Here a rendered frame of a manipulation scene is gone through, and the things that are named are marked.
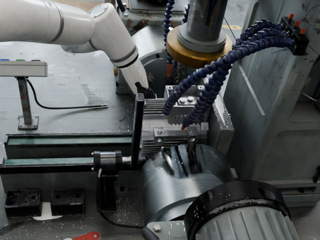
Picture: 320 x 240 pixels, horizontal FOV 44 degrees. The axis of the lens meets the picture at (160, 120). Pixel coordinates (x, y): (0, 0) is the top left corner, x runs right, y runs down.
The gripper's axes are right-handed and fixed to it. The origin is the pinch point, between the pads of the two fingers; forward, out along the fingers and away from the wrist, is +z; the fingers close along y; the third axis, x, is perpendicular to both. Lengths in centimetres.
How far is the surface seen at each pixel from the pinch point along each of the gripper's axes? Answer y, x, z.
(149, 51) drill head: -16.5, 4.1, -3.6
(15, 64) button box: -18.5, -37.6, -19.2
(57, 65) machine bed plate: -58, -43, 10
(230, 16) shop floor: -266, 54, 159
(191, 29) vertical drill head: 8.4, 20.3, -20.3
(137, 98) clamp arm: 20.2, 1.9, -16.1
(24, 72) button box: -16.9, -36.4, -15.9
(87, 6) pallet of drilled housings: -246, -65, 73
